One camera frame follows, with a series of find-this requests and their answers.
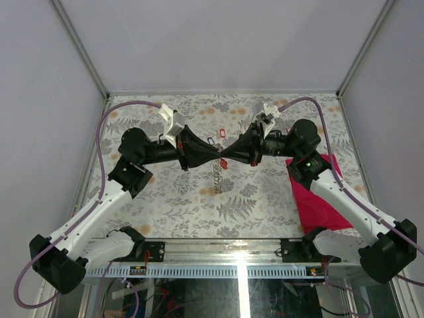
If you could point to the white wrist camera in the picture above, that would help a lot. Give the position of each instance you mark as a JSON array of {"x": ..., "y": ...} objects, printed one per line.
[
  {"x": 267, "y": 116},
  {"x": 174, "y": 124}
]

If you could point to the right aluminium frame post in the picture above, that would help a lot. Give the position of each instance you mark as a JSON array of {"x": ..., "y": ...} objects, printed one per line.
[{"x": 366, "y": 45}]

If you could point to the large silver keyring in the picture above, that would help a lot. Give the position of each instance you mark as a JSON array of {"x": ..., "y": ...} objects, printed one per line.
[{"x": 217, "y": 169}]

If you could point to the aluminium mounting rail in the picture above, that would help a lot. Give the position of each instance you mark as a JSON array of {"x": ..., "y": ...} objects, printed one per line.
[{"x": 225, "y": 251}]

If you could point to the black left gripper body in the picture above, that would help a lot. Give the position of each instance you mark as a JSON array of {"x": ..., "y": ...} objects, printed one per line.
[{"x": 163, "y": 152}]

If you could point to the left aluminium frame post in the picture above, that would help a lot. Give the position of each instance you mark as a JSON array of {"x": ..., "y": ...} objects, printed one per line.
[{"x": 67, "y": 24}]

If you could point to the black key tag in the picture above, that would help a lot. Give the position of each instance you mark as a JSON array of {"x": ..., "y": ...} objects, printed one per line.
[{"x": 210, "y": 141}]

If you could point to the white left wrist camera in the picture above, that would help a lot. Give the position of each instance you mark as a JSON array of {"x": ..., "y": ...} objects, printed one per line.
[{"x": 174, "y": 124}]

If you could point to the grey slotted cable duct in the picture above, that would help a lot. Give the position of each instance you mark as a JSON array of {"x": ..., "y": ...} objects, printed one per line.
[{"x": 154, "y": 271}]

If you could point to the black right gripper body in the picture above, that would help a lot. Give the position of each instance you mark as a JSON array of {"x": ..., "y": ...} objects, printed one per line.
[{"x": 277, "y": 145}]

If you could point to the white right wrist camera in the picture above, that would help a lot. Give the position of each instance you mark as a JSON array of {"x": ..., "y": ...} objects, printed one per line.
[{"x": 267, "y": 116}]

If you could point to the floral table mat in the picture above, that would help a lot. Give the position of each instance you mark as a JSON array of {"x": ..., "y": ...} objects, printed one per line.
[{"x": 255, "y": 203}]

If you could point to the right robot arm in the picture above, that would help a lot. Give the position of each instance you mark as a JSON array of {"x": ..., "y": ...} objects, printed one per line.
[{"x": 387, "y": 245}]

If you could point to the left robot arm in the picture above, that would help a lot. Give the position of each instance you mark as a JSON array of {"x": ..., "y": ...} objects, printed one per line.
[{"x": 60, "y": 258}]

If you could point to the aluminium frame post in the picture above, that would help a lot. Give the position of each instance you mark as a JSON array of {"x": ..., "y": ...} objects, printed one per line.
[
  {"x": 67, "y": 24},
  {"x": 366, "y": 45}
]

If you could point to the red cloth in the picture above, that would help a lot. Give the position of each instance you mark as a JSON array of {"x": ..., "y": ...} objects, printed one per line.
[{"x": 315, "y": 212}]

